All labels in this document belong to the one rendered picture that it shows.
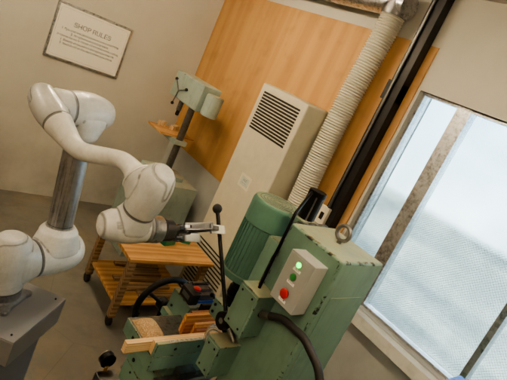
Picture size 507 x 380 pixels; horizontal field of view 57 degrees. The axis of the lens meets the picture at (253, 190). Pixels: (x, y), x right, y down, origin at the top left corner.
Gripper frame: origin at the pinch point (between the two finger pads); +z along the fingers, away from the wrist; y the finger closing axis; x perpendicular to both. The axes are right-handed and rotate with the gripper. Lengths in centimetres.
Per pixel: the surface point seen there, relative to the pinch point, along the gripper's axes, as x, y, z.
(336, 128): 83, -24, 131
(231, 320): -30.4, 13.5, -5.0
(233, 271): -13.9, 4.0, 6.2
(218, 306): -24.2, -10.7, 10.7
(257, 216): 2.4, 19.0, 5.6
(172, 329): -30.4, -26.4, 0.9
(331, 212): 33, -41, 138
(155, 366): -42.3, -19.9, -11.5
